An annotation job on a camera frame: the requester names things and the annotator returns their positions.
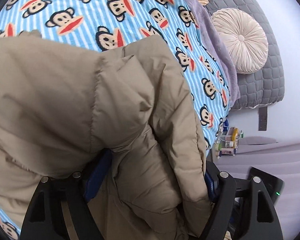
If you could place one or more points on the bedside organizer with bottles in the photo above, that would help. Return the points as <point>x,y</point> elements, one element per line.
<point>228,142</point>

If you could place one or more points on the khaki puffer jacket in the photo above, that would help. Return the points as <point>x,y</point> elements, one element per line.
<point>65,92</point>

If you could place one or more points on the grey quilted headboard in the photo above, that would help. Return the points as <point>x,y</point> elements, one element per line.
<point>265,87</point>

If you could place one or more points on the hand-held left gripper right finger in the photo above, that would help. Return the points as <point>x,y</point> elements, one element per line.
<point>211,188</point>

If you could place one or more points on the purple plush bed sheet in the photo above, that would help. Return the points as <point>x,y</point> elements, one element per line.
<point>215,42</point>

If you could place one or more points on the blue striped monkey print blanket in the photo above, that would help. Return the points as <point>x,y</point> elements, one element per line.
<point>90,10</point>

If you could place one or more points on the round pleated cream cushion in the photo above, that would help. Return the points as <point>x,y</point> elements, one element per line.
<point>240,40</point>

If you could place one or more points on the grey wall outlet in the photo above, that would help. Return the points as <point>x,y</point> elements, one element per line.
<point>262,118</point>

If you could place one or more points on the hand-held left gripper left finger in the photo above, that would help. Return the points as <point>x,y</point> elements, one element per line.
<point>98,177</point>

